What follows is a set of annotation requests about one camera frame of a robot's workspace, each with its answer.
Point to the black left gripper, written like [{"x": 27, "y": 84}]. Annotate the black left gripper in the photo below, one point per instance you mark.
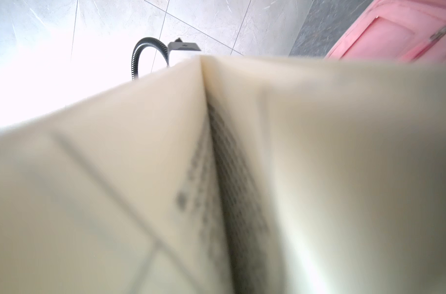
[{"x": 180, "y": 51}]

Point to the large navy blue book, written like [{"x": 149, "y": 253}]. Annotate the large navy blue book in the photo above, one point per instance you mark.
[{"x": 233, "y": 175}]

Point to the pink school backpack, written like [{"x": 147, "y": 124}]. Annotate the pink school backpack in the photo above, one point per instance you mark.
[{"x": 408, "y": 31}]

